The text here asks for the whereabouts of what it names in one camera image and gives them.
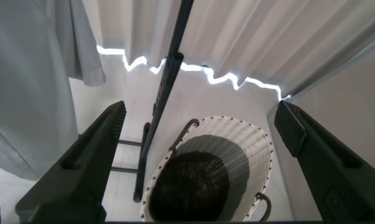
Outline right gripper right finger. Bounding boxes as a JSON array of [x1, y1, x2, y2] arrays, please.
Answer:
[[274, 100, 375, 224]]

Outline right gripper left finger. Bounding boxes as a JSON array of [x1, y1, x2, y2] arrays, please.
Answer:
[[15, 100, 127, 224]]

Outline pale grey shorts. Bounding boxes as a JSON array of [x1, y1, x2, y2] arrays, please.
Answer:
[[0, 0, 106, 181]]

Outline white laundry basket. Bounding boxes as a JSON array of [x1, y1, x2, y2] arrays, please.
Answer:
[[139, 116, 274, 222]]

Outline black clothes rack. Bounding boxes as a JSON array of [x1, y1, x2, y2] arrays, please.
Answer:
[[78, 0, 195, 203]]

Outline white curtain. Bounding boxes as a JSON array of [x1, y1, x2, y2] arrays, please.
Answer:
[[83, 0, 375, 101]]

